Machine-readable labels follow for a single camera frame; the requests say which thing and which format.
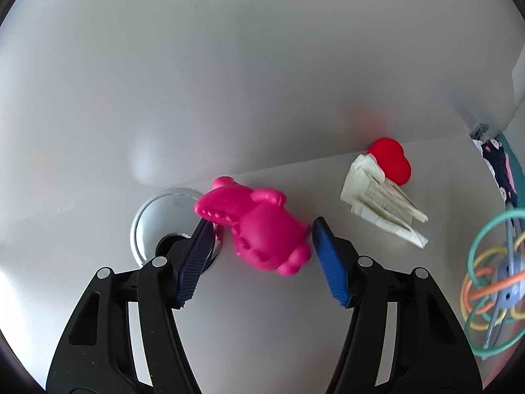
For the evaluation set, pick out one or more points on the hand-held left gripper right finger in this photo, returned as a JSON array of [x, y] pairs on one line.
[[330, 262]]

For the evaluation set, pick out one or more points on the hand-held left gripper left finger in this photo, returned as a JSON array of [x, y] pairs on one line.
[[192, 271]]

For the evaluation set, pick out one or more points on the pink rubber toy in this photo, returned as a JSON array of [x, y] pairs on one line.
[[262, 225]]

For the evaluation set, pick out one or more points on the crumpled white paper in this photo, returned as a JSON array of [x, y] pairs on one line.
[[377, 201]]

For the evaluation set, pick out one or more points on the red heart toy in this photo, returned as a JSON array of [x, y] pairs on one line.
[[391, 158]]

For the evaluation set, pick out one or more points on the navy printed cloth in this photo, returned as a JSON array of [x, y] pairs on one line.
[[498, 164]]

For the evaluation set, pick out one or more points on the small grey metal clip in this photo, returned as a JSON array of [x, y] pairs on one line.
[[479, 130]]

